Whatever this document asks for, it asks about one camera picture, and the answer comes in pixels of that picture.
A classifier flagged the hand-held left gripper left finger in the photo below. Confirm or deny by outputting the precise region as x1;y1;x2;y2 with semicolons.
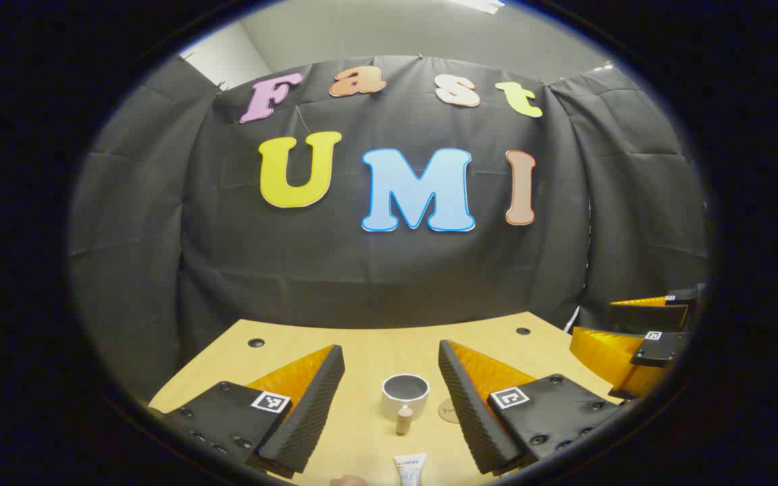
149;344;346;481

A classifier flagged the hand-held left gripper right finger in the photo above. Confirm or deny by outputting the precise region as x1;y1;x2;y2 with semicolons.
438;340;625;477

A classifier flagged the white toothpaste tube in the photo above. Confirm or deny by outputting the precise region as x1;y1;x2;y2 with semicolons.
392;453;427;486

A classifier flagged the white cup with wooden handle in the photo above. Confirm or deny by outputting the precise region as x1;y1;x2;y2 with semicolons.
381;373;430;436

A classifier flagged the wooden desktop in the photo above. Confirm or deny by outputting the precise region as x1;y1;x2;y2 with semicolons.
148;310;626;486

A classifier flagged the black backdrop cloth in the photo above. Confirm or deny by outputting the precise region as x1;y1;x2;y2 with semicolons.
67;54;710;406

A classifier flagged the ceiling light panel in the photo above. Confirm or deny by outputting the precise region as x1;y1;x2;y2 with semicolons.
453;0;506;16

